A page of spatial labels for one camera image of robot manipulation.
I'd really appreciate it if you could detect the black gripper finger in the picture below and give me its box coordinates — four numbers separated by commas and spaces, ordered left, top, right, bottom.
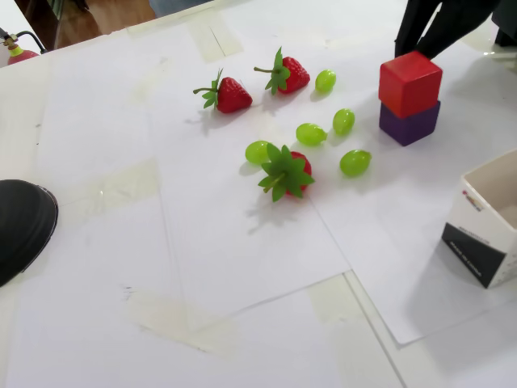
418, 0, 502, 61
394, 0, 444, 59

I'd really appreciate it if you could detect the red wooden cube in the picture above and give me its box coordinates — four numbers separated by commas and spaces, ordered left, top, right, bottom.
378, 50, 443, 120

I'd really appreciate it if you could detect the purple wooden cube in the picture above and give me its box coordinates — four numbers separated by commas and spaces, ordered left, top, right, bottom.
378, 100, 441, 147

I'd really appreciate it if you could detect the green plastic grape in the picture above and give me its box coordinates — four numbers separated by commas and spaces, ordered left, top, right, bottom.
338, 149, 372, 178
295, 122, 328, 147
331, 108, 356, 137
244, 140, 272, 167
314, 69, 338, 95

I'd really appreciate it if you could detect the red plastic strawberry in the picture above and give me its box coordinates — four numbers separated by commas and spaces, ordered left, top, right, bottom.
192, 67, 254, 115
258, 144, 316, 203
254, 47, 312, 97

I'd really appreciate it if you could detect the clear tape strip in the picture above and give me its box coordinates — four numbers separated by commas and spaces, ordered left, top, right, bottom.
307, 271, 367, 324
187, 14, 246, 62
124, 287, 238, 357
78, 158, 162, 214

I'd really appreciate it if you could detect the white black cardboard box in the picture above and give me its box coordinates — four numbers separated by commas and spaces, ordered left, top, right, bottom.
440, 149, 517, 290

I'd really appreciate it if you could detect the blue jeans leg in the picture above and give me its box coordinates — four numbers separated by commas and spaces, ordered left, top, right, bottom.
148, 0, 216, 19

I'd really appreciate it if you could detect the dark wooden cabinet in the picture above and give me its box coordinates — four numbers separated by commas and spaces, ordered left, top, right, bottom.
15, 0, 102, 52

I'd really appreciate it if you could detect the red fire extinguisher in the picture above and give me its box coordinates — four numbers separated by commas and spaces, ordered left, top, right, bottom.
0, 27, 48, 67

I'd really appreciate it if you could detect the black round object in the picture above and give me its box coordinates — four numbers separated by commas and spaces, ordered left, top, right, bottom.
0, 179, 60, 288

